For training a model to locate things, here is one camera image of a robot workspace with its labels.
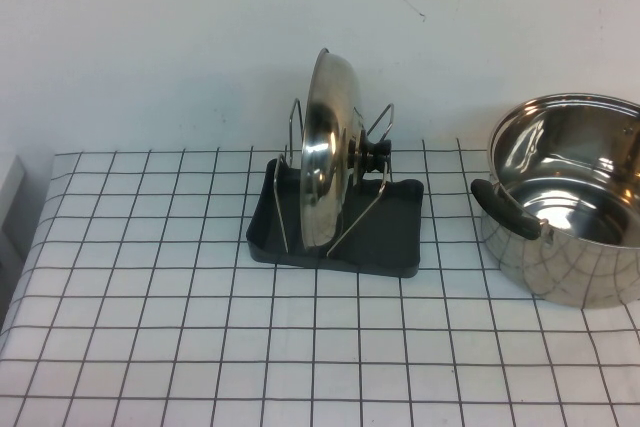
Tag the white side cabinet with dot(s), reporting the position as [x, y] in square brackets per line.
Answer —
[10, 207]

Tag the white black-grid tablecloth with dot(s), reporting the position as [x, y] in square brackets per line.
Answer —
[300, 347]

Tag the stainless steel pot lid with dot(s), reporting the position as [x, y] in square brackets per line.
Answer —
[325, 172]

